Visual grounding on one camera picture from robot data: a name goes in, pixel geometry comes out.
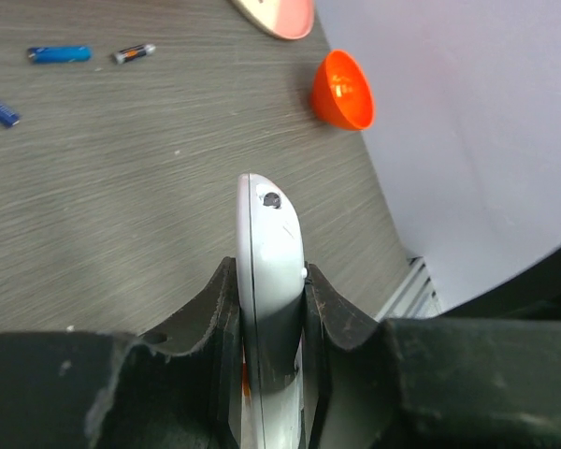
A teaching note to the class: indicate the orange plastic bowl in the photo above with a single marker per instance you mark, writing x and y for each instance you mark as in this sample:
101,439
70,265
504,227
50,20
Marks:
340,94

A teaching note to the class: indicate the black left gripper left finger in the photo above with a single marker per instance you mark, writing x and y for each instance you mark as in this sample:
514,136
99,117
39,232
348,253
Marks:
176,386

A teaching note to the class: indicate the white remote control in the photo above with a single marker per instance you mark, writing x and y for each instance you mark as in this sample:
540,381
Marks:
271,276

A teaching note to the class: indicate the black orange battery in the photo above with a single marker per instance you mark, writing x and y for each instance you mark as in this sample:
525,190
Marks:
130,54

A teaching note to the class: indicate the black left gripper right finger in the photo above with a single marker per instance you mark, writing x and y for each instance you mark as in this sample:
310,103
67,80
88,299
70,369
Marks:
486,374

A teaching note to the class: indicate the pink white plate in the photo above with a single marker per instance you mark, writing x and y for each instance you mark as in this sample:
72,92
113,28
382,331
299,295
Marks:
282,19

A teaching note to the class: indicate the small blue battery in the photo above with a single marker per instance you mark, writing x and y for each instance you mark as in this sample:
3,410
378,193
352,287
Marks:
59,55

